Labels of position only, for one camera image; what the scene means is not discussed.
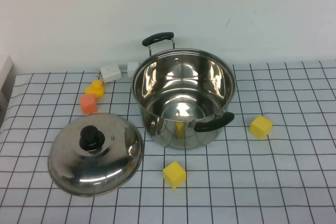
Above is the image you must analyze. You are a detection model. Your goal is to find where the stainless steel lid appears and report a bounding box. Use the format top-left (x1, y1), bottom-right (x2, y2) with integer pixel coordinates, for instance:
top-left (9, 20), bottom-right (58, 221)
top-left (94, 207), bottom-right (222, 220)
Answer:
top-left (47, 112), bottom-right (144, 197)

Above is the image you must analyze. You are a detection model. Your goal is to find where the grid-patterned white tablecloth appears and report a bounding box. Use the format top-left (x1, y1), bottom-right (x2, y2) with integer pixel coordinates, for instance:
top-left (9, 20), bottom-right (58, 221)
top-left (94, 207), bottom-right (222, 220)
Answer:
top-left (0, 60), bottom-right (336, 224)

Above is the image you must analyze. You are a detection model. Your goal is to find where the orange foam cube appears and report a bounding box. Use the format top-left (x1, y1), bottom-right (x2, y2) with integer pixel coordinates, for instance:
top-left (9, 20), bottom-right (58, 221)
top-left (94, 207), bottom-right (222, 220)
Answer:
top-left (79, 93), bottom-right (98, 116)

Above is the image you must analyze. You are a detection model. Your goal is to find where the white power adapter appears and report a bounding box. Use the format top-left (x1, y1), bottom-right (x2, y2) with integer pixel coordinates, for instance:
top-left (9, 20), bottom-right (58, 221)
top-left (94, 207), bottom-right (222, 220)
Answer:
top-left (94, 64), bottom-right (123, 83)

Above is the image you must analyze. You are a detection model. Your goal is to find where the stainless steel pot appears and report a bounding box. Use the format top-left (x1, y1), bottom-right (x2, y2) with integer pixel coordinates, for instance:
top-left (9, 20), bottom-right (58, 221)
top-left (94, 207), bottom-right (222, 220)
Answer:
top-left (131, 31), bottom-right (237, 150)

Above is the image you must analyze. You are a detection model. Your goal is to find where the white grey board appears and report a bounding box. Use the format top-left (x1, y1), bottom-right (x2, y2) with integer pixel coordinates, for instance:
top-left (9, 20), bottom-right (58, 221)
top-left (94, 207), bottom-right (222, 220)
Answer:
top-left (0, 55), bottom-right (16, 127)

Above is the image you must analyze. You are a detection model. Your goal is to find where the yellow rubber duck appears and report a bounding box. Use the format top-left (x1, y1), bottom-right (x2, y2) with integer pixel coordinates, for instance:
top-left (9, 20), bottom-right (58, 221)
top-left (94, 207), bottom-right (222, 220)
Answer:
top-left (85, 79), bottom-right (106, 99)

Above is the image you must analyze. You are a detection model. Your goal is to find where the small white cube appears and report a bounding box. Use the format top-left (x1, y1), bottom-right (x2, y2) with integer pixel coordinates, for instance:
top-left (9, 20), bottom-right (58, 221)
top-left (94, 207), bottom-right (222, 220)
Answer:
top-left (127, 61), bottom-right (140, 78)

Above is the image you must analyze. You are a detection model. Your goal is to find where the yellow foam cube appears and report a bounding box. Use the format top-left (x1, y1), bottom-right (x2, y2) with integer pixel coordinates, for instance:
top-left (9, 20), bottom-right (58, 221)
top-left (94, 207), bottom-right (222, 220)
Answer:
top-left (162, 161), bottom-right (187, 190)
top-left (249, 115), bottom-right (274, 141)

